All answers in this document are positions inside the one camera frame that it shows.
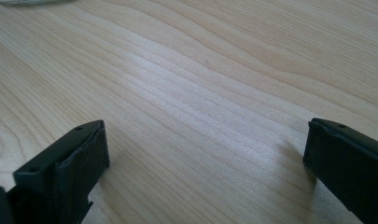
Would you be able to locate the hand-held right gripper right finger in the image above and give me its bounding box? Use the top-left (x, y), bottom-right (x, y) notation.
top-left (302, 117), bottom-right (378, 224)

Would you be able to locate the white round object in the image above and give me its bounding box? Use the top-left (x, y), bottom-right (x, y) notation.
top-left (0, 0), bottom-right (59, 7)

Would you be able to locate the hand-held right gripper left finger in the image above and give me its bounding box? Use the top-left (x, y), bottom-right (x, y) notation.
top-left (7, 119), bottom-right (111, 224)

